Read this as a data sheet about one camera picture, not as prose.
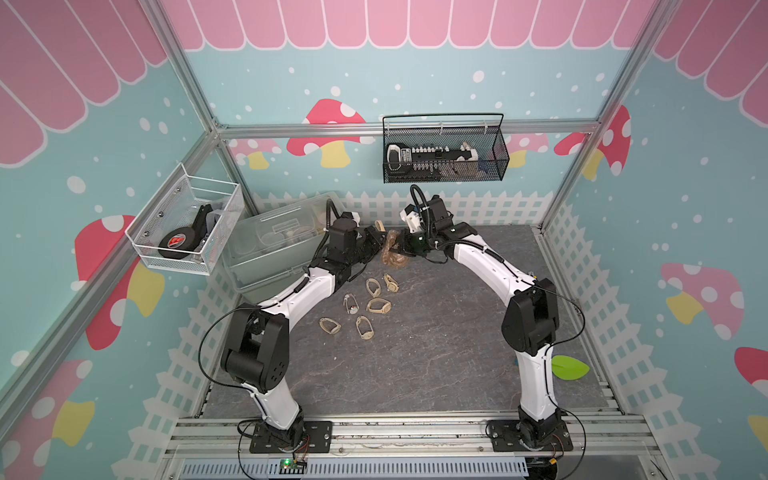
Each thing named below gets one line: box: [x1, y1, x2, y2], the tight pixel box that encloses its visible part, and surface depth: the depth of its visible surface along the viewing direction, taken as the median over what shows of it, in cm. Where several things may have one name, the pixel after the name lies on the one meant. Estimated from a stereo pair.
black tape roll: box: [158, 227, 196, 259], surface depth 71 cm
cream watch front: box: [343, 293, 360, 315], surface depth 99 cm
